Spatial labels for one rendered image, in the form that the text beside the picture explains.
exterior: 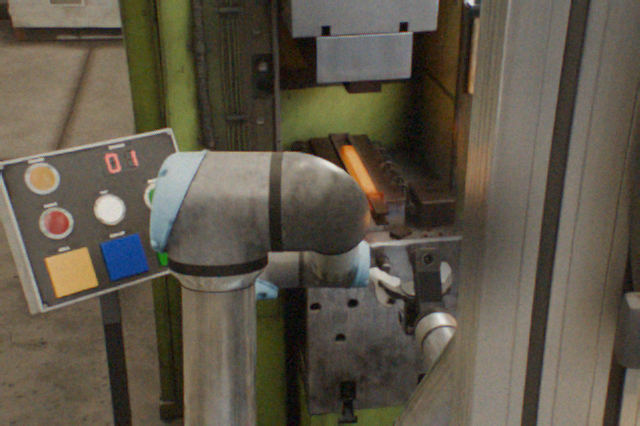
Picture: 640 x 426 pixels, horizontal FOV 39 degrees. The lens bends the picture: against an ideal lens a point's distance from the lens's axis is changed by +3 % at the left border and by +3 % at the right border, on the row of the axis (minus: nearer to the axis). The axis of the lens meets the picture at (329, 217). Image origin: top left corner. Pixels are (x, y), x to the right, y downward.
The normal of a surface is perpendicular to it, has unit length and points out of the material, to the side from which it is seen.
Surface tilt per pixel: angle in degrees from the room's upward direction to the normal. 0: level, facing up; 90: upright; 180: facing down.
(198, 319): 78
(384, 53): 90
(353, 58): 90
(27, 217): 60
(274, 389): 90
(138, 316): 0
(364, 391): 90
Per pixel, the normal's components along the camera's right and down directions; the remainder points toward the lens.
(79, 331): 0.00, -0.90
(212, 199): -0.01, -0.05
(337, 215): 0.66, 0.26
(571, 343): -0.11, 0.44
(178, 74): 0.17, 0.43
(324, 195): 0.56, -0.12
